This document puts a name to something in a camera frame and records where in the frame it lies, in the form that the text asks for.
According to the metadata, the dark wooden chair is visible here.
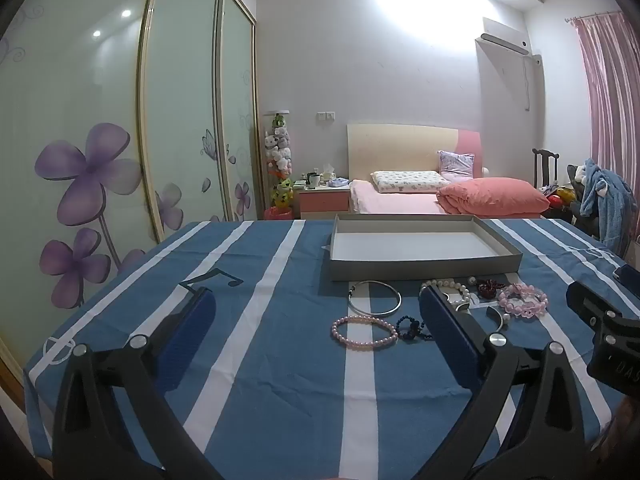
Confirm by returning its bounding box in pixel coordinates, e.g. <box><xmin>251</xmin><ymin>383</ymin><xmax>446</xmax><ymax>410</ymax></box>
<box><xmin>532</xmin><ymin>148</ymin><xmax>559</xmax><ymax>193</ymax></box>

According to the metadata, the pink quilt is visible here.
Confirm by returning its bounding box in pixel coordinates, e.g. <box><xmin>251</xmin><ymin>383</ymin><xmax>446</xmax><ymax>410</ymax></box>
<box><xmin>436</xmin><ymin>177</ymin><xmax>551</xmax><ymax>219</ymax></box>

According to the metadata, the pink curtain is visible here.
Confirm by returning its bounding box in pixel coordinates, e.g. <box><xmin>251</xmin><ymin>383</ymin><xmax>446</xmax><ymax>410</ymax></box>
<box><xmin>575</xmin><ymin>10</ymin><xmax>640</xmax><ymax>221</ymax></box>

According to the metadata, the pink crystal bead bracelet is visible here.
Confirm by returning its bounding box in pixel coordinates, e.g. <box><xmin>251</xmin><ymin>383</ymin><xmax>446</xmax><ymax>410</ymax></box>
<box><xmin>497</xmin><ymin>283</ymin><xmax>549</xmax><ymax>319</ymax></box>

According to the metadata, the plush toy tower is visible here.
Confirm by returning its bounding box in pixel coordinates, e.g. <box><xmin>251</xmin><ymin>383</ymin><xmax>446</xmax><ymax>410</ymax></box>
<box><xmin>263</xmin><ymin>110</ymin><xmax>296</xmax><ymax>221</ymax></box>

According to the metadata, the white pearl bracelet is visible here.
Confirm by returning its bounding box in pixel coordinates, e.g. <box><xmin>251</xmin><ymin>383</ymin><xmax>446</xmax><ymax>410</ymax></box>
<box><xmin>420</xmin><ymin>278</ymin><xmax>473</xmax><ymax>306</ymax></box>

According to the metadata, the blue white striped tablecloth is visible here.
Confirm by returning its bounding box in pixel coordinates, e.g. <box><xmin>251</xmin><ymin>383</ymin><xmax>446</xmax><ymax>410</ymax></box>
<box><xmin>22</xmin><ymin>217</ymin><xmax>640</xmax><ymax>480</ymax></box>

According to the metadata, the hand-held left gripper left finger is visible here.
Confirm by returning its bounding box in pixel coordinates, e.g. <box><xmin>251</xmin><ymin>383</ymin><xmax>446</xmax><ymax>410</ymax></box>
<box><xmin>52</xmin><ymin>287</ymin><xmax>226</xmax><ymax>480</ymax></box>

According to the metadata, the bed with pink sheet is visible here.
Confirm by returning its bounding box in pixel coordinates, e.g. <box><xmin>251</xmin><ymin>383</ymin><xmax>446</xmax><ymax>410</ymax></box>
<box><xmin>346</xmin><ymin>123</ymin><xmax>551</xmax><ymax>220</ymax></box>

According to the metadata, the pink pearl bracelet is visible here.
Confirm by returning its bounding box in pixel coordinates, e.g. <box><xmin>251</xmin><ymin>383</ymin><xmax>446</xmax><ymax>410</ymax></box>
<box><xmin>331</xmin><ymin>316</ymin><xmax>399</xmax><ymax>351</ymax></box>

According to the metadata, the blue plush garment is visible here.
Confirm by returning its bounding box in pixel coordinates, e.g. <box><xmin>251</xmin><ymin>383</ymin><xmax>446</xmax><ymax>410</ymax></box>
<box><xmin>572</xmin><ymin>158</ymin><xmax>638</xmax><ymax>256</ymax></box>

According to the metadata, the dark smartphone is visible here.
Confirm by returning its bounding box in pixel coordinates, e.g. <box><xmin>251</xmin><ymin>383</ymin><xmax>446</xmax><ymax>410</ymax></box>
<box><xmin>612</xmin><ymin>263</ymin><xmax>640</xmax><ymax>293</ymax></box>

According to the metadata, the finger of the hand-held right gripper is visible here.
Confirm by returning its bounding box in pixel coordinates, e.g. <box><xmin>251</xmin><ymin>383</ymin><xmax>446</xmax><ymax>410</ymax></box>
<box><xmin>567</xmin><ymin>281</ymin><xmax>626</xmax><ymax>331</ymax></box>

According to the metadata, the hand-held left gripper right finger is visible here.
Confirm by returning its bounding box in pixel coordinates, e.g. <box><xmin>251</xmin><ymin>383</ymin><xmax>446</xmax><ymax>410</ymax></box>
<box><xmin>419</xmin><ymin>285</ymin><xmax>586</xmax><ymax>480</ymax></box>

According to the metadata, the white patterned pillow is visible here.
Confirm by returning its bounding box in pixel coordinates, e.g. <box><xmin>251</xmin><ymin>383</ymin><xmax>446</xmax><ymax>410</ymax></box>
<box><xmin>370</xmin><ymin>170</ymin><xmax>452</xmax><ymax>194</ymax></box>

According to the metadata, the flower print sliding wardrobe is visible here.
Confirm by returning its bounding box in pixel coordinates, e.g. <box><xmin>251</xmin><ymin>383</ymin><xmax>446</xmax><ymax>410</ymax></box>
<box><xmin>0</xmin><ymin>0</ymin><xmax>263</xmax><ymax>396</ymax></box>

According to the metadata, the pink white nightstand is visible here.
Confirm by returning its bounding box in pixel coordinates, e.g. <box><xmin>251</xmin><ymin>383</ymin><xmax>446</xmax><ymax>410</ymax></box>
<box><xmin>293</xmin><ymin>182</ymin><xmax>352</xmax><ymax>220</ymax></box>

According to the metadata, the small purple pillow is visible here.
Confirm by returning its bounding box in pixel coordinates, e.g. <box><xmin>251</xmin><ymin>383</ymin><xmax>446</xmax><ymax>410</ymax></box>
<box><xmin>437</xmin><ymin>150</ymin><xmax>475</xmax><ymax>182</ymax></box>

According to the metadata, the red yellow toy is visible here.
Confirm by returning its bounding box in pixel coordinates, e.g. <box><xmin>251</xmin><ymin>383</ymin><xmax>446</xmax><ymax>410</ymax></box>
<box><xmin>542</xmin><ymin>185</ymin><xmax>576</xmax><ymax>211</ymax></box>

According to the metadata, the white air conditioner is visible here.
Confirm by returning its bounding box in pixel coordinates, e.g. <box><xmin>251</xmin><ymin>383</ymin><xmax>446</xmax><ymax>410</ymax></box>
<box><xmin>475</xmin><ymin>16</ymin><xmax>543</xmax><ymax>66</ymax></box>

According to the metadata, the thin silver wire bangle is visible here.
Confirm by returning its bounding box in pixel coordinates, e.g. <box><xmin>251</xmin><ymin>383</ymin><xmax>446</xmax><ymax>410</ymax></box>
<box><xmin>348</xmin><ymin>280</ymin><xmax>402</xmax><ymax>317</ymax></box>

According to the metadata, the grey cardboard tray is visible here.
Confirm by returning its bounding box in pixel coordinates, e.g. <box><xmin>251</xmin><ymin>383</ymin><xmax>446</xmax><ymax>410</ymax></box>
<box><xmin>320</xmin><ymin>213</ymin><xmax>523</xmax><ymax>282</ymax></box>

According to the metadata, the dark red bead bracelet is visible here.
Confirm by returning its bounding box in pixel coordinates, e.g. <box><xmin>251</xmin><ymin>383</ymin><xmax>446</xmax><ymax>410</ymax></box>
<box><xmin>476</xmin><ymin>278</ymin><xmax>507</xmax><ymax>299</ymax></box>

